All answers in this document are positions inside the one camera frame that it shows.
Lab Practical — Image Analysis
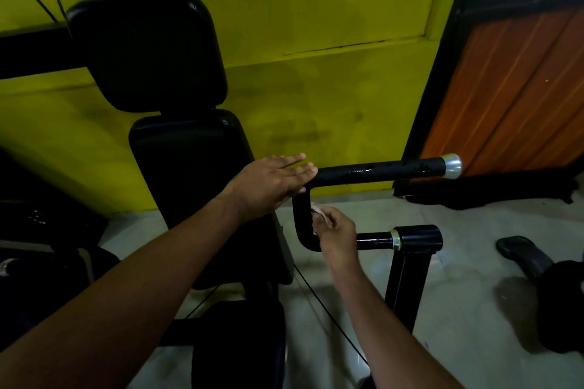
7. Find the black round seat pad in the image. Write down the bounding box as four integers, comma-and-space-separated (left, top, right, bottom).
191, 300, 287, 389

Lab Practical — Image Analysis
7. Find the white cleaning wipe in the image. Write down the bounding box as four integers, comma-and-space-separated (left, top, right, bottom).
310, 202, 334, 235

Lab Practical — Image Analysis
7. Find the grey leg machine frame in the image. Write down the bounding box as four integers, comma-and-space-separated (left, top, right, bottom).
496, 236, 555, 280

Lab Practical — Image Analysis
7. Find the person's right forearm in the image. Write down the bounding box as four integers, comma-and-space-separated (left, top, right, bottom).
328, 256, 464, 389

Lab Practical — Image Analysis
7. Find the black head pad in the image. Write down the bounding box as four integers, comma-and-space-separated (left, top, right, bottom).
66, 0, 229, 114

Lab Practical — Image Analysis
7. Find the person's right hand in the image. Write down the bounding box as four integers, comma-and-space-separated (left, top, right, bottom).
311, 205, 359, 269

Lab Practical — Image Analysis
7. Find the dark weight stack housing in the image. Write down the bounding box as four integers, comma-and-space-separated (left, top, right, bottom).
0, 146, 122, 353

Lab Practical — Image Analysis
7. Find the black back pad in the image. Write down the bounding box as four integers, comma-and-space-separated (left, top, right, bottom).
129, 109, 295, 290

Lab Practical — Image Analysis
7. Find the thin black floor cable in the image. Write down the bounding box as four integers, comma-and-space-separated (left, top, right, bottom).
184, 284, 221, 320

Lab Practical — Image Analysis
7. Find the black machine base frame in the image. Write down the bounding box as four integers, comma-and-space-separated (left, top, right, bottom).
157, 224, 443, 389

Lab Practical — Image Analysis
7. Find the person's left forearm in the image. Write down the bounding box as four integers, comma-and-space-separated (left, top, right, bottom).
0, 194, 247, 389

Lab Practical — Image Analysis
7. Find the person's left hand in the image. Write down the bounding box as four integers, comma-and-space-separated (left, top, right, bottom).
222, 153, 319, 224

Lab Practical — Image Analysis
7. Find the orange black edged panel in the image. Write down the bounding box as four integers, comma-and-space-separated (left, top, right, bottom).
393, 0, 584, 212

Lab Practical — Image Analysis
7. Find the black U-shaped handle chrome end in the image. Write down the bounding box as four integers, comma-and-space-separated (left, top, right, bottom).
291, 153, 462, 253

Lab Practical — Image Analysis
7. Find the thin black hanging cable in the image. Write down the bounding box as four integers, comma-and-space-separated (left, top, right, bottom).
291, 263, 369, 366

